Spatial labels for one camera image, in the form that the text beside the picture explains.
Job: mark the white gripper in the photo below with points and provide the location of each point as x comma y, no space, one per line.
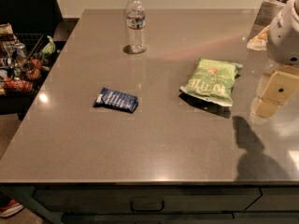
284,39

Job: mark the clear plastic water bottle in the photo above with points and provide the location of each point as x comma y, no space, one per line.
136,24

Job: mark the grey cabinet drawer front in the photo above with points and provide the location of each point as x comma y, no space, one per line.
126,200

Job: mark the green jalapeno chip bag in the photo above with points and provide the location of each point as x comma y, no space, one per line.
213,81

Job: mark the red and white shoe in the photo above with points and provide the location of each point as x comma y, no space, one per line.
10,209

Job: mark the black drawer handle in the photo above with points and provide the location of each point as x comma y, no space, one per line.
146,205

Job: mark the blue snack bar wrapper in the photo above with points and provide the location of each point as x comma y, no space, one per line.
116,100

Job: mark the black wire snack basket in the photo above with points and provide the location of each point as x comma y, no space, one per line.
25,61

